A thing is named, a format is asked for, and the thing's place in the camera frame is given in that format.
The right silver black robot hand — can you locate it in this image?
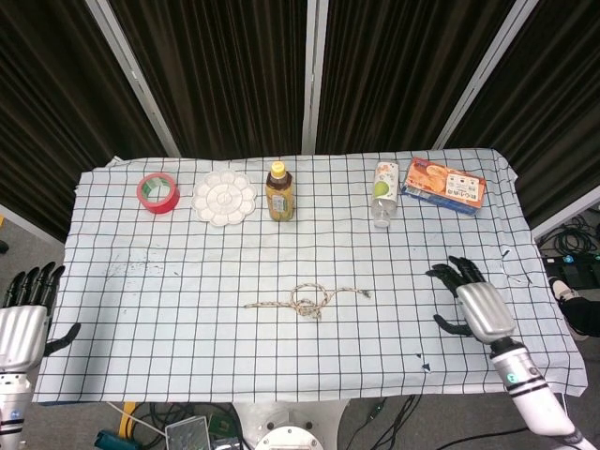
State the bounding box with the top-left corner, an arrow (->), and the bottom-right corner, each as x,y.
425,255 -> 517,346

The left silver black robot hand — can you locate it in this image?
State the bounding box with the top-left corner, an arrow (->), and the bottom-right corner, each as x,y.
0,262 -> 82,374

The beige braided rope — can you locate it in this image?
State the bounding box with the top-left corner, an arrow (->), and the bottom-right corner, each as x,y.
243,283 -> 371,322

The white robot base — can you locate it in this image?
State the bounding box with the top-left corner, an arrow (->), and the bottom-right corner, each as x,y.
232,400 -> 352,450

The white sneaker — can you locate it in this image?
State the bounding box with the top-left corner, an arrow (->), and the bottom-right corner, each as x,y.
549,277 -> 581,305

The person leg in black trousers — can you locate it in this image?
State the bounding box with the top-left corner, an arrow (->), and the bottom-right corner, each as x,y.
562,294 -> 600,342

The orange and blue snack box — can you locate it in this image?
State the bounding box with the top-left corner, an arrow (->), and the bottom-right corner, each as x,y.
399,157 -> 487,218

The teal tool case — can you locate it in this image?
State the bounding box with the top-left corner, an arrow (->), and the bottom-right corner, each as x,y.
95,429 -> 138,450

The clear bottle with apple label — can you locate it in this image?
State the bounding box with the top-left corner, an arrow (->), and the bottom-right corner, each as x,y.
372,160 -> 400,229

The white black-grid tablecloth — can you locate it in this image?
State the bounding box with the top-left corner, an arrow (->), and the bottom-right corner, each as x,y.
31,147 -> 590,405

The red tape roll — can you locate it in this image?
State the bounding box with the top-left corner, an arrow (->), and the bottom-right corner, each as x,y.
136,172 -> 181,216

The silver flat device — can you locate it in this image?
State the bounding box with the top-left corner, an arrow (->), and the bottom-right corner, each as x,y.
164,415 -> 211,450

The green circuit board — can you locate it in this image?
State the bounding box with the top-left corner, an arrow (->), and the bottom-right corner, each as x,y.
208,412 -> 232,438

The dark pleated partition panel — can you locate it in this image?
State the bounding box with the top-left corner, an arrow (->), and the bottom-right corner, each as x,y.
316,0 -> 522,154
447,0 -> 600,231
110,0 -> 311,158
0,0 -> 169,241

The yellow-capped tea bottle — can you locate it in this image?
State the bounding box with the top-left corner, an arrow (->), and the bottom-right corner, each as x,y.
264,160 -> 296,222

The white flower paint palette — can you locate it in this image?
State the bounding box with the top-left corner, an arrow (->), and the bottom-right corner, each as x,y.
190,169 -> 258,228

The white partition base rail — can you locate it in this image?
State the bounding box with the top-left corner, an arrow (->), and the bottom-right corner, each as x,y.
532,186 -> 600,241
0,202 -> 68,245

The black cable pile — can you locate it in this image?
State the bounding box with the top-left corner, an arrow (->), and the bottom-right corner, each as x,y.
537,213 -> 600,258

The white floor cable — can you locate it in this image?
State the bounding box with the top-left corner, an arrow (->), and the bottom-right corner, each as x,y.
105,401 -> 169,441

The black floor cable bundle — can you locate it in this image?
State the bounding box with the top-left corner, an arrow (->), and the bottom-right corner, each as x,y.
133,401 -> 245,450

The white partition frame post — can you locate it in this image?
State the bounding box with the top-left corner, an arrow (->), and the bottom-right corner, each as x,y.
85,0 -> 180,158
301,0 -> 329,155
431,0 -> 541,150

